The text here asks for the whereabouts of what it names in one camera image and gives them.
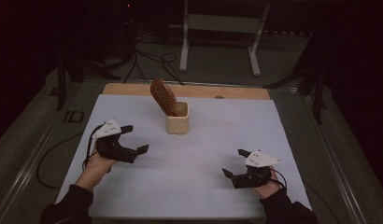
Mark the hand-held gripper cable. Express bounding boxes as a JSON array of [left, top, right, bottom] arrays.
[[268, 167, 289, 190], [81, 123, 106, 171]]

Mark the beige square holder cup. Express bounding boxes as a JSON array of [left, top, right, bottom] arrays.
[[165, 101, 191, 135]]

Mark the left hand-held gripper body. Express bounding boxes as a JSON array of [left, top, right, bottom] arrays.
[[92, 118, 139, 164]]

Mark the left hand-held gripper cable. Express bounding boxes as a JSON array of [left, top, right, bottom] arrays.
[[81, 123, 106, 171]]

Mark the black floor cables bundle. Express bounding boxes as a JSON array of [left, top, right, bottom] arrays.
[[122, 31, 186, 87]]

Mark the white metal stand frame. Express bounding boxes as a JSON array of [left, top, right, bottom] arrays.
[[178, 0, 271, 77]]

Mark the black floor cable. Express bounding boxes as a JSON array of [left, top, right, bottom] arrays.
[[35, 132, 85, 189], [304, 181, 342, 224]]

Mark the black rectangular floor frame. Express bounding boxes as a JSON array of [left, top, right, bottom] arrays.
[[62, 110, 86, 124]]

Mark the brown wooden hairbrush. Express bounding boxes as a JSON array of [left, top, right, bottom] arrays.
[[149, 77, 181, 118]]

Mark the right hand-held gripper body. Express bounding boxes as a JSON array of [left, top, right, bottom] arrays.
[[231, 149, 283, 189]]

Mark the person's left hand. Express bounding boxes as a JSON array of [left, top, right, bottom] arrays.
[[82, 146, 119, 179]]

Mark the person's right hand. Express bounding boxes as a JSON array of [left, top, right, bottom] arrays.
[[253, 169, 282, 200]]

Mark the metal floor rail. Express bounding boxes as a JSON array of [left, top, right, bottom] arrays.
[[300, 92, 368, 224], [0, 106, 72, 224]]

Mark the black metal stand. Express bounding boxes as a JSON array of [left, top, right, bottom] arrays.
[[262, 31, 330, 125], [49, 46, 122, 112]]

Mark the white table mat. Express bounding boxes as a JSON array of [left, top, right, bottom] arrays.
[[50, 93, 315, 219]]

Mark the right hand-held gripper cable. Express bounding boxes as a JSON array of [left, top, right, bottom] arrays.
[[268, 167, 289, 190]]

